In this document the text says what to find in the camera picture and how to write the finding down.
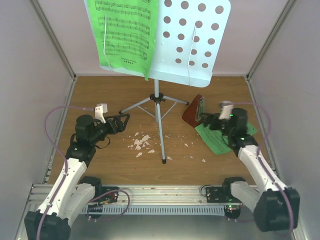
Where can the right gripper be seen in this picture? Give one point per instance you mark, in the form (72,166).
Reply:
(209,117)

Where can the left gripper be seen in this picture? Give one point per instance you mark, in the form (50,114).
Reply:
(114,130)

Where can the wooden metronome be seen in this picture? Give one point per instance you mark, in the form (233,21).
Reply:
(189,114)

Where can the green sheet music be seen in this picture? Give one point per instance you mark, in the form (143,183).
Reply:
(125,33)
(217,140)

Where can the light blue music stand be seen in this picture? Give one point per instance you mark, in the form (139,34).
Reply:
(188,38)

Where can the clear metronome cover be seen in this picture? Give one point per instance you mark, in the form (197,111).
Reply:
(201,106)

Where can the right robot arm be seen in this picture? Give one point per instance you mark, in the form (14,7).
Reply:
(274,205)

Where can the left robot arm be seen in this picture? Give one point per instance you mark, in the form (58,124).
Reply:
(72,191)

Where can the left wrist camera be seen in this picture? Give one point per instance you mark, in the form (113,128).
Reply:
(99,111)

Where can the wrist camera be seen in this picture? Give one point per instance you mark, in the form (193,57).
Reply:
(226,108)
(99,111)

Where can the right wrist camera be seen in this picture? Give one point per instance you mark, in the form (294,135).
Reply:
(226,108)

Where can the grey slotted cable duct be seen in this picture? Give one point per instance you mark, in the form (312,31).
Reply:
(188,210)

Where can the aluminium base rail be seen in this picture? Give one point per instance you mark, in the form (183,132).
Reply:
(161,195)

